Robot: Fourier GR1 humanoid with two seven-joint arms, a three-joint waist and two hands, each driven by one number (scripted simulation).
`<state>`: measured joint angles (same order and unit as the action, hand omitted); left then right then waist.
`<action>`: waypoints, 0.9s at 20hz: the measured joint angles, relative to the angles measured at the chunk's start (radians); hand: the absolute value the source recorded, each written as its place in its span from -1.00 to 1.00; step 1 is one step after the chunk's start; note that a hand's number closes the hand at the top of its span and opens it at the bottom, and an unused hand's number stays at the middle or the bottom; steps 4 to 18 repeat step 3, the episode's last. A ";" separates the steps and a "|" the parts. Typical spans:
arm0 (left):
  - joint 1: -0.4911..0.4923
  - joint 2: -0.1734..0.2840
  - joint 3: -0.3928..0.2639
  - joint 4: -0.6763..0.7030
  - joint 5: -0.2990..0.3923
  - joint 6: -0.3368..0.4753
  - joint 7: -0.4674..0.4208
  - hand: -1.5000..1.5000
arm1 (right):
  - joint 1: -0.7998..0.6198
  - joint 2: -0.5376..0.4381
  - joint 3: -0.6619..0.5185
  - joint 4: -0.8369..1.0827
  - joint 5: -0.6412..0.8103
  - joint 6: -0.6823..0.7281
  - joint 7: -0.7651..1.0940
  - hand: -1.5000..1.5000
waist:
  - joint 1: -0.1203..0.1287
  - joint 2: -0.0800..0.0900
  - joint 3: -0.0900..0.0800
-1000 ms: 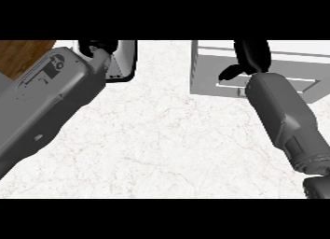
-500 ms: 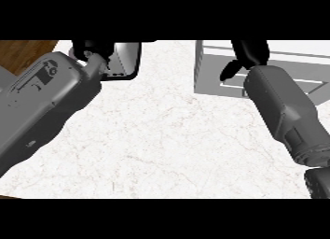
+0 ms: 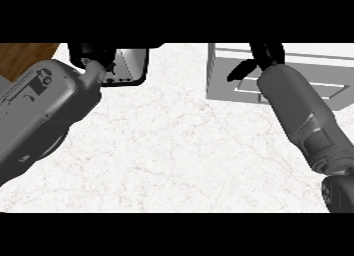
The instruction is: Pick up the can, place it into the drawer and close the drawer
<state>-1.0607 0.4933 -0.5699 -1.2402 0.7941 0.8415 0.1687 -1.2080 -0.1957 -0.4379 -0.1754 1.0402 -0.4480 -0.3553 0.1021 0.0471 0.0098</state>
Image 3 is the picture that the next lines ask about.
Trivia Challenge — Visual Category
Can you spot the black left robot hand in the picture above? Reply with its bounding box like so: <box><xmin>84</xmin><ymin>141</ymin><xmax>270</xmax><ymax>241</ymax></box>
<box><xmin>66</xmin><ymin>43</ymin><xmax>118</xmax><ymax>75</ymax></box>

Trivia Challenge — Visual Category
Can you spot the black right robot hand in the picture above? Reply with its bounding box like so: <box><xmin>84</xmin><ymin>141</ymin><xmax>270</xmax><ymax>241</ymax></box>
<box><xmin>226</xmin><ymin>43</ymin><xmax>286</xmax><ymax>83</ymax></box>

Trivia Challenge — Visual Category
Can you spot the grey drawer cabinet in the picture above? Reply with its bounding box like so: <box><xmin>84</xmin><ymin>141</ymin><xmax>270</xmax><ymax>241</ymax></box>
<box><xmin>205</xmin><ymin>43</ymin><xmax>354</xmax><ymax>112</ymax></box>

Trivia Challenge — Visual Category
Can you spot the black framed silver appliance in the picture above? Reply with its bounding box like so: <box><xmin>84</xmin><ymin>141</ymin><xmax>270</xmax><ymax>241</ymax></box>
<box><xmin>99</xmin><ymin>43</ymin><xmax>165</xmax><ymax>88</ymax></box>

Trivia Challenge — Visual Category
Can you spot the brown wooden panel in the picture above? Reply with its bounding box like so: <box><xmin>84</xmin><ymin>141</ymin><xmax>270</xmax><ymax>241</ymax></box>
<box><xmin>0</xmin><ymin>43</ymin><xmax>62</xmax><ymax>83</ymax></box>

